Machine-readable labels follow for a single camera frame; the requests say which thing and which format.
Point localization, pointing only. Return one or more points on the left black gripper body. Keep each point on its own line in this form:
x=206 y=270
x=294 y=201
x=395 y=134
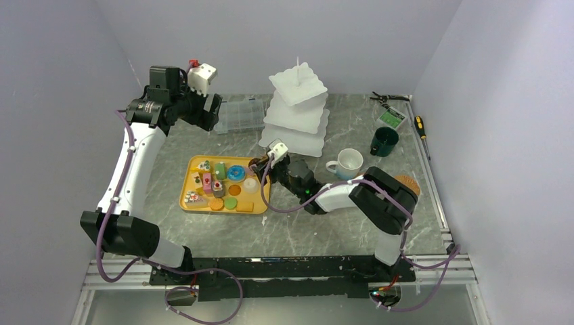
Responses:
x=193 y=112

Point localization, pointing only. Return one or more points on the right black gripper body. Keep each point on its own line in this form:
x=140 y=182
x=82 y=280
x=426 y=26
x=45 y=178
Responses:
x=279 y=172

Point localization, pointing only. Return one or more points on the chocolate sprinkled donut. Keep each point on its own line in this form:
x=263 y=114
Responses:
x=257 y=165

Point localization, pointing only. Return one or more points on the white three-tier dessert stand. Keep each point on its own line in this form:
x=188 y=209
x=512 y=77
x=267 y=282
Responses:
x=297 y=113

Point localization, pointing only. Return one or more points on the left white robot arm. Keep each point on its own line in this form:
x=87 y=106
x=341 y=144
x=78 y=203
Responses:
x=116 y=226

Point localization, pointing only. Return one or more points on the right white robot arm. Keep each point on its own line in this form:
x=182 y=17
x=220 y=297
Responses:
x=387 y=201

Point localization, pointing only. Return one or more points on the white round cupcake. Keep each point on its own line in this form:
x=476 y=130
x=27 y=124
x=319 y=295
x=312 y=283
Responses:
x=251 y=185

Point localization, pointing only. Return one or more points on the cream triangle cake slice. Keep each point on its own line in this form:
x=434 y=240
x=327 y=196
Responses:
x=204 y=166

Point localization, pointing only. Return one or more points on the clear plastic compartment box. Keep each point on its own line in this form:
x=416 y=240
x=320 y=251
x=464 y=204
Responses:
x=236 y=116

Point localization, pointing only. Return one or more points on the white blue mug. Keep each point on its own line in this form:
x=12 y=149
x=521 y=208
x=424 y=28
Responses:
x=347 y=165

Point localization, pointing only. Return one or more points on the blue frosted donut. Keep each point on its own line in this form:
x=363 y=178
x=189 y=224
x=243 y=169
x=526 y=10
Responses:
x=236 y=173

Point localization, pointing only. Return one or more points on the green roll cake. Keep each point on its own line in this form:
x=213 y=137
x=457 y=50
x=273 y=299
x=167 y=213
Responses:
x=220 y=171

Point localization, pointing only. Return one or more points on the yellow square biscuit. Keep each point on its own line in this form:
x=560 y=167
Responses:
x=245 y=206

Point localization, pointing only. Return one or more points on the orange round cookie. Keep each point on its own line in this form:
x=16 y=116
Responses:
x=234 y=190

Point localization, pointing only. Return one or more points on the pink cake with cherry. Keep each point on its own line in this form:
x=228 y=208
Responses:
x=207 y=183

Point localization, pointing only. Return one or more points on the yellow cake piece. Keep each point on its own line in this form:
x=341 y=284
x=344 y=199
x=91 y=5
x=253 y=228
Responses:
x=196 y=181

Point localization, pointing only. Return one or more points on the green round macaron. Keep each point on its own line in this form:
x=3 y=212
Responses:
x=230 y=203

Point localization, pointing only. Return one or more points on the yellow serving tray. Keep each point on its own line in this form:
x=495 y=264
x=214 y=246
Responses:
x=258 y=198

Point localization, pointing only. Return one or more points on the grey cake with strawberry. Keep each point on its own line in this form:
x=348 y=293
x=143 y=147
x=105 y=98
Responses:
x=218 y=189

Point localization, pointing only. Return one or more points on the white triangle cake slice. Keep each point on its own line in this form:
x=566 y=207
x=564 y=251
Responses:
x=193 y=200

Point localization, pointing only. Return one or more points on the tan waffle round cookie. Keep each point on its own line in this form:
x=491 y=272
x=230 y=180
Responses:
x=216 y=204

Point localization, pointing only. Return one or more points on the dark green mug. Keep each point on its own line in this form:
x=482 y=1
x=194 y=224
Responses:
x=383 y=141

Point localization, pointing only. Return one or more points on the green white packet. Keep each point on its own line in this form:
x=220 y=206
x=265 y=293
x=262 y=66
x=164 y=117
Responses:
x=391 y=118

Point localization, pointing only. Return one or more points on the black pliers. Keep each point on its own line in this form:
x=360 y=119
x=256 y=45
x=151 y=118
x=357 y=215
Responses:
x=384 y=99

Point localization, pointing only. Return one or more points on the yellow black screwdriver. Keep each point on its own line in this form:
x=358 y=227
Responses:
x=419 y=125

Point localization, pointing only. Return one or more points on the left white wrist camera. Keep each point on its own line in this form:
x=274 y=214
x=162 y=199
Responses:
x=200 y=77

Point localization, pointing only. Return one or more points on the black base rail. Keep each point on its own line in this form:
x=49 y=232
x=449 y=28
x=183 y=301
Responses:
x=271 y=277

